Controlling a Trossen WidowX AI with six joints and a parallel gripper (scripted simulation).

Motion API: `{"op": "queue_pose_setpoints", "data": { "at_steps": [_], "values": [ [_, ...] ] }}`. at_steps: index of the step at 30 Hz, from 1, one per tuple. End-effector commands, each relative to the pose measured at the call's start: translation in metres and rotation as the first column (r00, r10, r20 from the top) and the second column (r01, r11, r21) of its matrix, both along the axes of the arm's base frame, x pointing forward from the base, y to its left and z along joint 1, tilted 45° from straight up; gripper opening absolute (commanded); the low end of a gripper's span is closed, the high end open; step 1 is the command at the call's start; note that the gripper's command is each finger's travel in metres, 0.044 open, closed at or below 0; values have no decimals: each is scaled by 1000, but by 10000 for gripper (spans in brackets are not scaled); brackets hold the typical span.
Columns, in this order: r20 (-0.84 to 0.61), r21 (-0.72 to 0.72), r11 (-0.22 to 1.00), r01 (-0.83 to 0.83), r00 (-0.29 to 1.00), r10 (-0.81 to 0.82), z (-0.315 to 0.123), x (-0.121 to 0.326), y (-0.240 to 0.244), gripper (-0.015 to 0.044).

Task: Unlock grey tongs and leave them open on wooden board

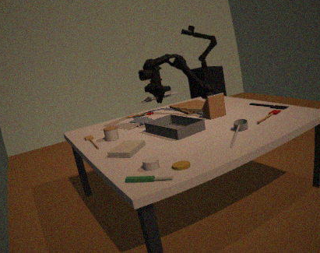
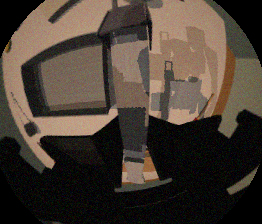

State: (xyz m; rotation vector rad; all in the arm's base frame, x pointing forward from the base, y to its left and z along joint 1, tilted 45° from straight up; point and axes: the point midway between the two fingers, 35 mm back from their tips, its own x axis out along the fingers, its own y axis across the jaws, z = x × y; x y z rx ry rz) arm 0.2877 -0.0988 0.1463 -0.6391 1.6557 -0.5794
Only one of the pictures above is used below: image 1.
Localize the yellow flat disc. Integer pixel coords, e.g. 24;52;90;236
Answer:
172;160;190;170

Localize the green-handled screwdriver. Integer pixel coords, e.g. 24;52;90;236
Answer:
125;176;173;183

